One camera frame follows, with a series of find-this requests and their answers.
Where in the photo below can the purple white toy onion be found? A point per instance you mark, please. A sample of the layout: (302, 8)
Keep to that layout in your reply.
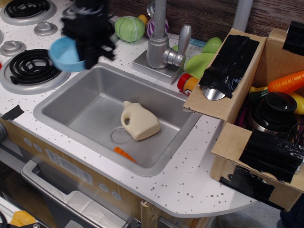
(150, 27)

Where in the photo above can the black tape strip left edge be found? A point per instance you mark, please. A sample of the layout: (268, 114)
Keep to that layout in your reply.
(13, 113)

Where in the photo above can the grey oven door handle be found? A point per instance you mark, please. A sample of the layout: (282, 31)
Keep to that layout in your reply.
(72, 204)

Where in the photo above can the silver toy faucet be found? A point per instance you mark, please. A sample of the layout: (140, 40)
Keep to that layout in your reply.
(160, 61)

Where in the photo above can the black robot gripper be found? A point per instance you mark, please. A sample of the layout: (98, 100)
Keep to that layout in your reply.
(90, 30)

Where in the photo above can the grey stove knob left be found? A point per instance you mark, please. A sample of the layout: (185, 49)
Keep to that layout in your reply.
(11, 48)

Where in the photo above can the grey stove knob middle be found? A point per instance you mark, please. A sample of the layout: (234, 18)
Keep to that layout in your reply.
(45, 29)

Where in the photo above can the back left black burner coil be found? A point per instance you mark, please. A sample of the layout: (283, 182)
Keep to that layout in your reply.
(26, 8)

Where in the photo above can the white vertical pole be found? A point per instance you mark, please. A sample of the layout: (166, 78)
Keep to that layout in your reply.
(242, 14)

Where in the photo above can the large green toy pear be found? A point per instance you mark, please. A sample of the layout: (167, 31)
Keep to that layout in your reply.
(197, 64)

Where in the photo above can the black burner coil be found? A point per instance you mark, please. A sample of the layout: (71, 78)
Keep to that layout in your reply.
(26, 8)
(32, 67)

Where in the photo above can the orange toy carrot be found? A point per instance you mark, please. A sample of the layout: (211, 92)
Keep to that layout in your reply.
(287, 84)

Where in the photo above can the cream toy detergent bottle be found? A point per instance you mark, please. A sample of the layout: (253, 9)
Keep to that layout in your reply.
(139, 122)

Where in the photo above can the small green toy fruit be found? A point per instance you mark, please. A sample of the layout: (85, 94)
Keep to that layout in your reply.
(212, 45)

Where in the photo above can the yellow toy corn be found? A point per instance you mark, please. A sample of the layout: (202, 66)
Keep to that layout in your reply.
(257, 94)

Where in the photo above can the front left black burner coil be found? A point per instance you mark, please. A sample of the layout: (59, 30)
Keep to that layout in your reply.
(32, 67)

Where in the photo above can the grey stove knob top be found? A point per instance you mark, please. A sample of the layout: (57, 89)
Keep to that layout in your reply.
(70, 12)

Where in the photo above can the light blue plastic bowl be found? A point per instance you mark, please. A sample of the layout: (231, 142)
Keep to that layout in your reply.
(64, 56)

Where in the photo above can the red yellow toy bottle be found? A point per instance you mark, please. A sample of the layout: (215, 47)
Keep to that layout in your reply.
(187, 83)

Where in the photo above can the cardboard box with black tape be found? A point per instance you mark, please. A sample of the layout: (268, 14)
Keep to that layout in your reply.
(256, 86)

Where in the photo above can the green toy cabbage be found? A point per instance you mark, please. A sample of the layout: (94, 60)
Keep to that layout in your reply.
(129, 29)

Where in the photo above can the grey plastic sink basin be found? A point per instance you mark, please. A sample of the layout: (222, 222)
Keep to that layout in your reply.
(88, 109)

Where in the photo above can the orange toy piece in sink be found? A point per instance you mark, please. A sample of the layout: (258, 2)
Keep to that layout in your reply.
(121, 152)

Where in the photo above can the grey stove knob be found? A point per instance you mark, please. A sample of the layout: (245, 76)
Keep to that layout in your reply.
(70, 12)
(11, 48)
(45, 29)

